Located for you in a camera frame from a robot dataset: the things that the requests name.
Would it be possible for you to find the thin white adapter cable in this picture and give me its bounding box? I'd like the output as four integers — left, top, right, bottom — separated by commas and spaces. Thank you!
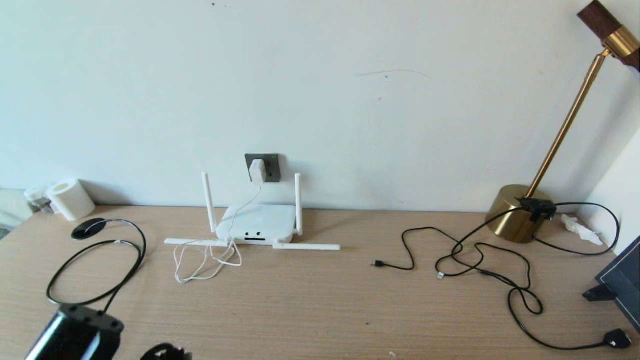
173, 185, 263, 285

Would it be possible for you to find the long black looped cable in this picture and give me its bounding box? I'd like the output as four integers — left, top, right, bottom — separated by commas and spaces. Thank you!
46, 218, 147, 315

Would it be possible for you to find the white router with four antennas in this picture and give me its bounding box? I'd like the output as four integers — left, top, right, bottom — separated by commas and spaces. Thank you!
165, 172, 342, 251

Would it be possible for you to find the brass desk lamp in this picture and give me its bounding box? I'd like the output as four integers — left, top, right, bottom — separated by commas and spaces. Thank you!
485, 0, 640, 244

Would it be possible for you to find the black round desk grommet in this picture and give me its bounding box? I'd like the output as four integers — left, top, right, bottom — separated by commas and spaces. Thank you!
71, 218, 107, 241

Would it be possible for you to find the white toilet paper roll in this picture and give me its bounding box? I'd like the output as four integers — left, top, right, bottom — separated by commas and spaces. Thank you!
47, 178, 97, 222

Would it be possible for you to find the crumpled white tissue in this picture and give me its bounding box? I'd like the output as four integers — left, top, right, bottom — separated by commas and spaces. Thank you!
561, 214, 604, 246

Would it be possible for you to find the small clear jar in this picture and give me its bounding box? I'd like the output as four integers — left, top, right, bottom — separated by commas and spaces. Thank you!
25, 186, 55, 215

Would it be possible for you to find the black clip stand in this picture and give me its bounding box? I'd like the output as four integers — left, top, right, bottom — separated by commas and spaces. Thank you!
582, 285, 617, 302

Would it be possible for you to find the dark teal patterned board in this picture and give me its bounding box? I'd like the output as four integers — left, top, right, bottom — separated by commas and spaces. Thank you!
595, 236, 640, 333

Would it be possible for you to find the grey wall socket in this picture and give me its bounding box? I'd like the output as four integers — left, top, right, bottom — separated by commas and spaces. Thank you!
245, 154, 282, 183

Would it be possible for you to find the thin black USB cable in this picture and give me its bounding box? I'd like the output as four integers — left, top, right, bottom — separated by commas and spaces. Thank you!
371, 227, 532, 292

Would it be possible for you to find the black plastic object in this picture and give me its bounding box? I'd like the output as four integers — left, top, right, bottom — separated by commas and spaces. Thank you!
140, 342, 193, 360

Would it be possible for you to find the black lamp power cable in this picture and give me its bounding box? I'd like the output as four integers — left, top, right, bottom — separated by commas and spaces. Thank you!
435, 202, 633, 351

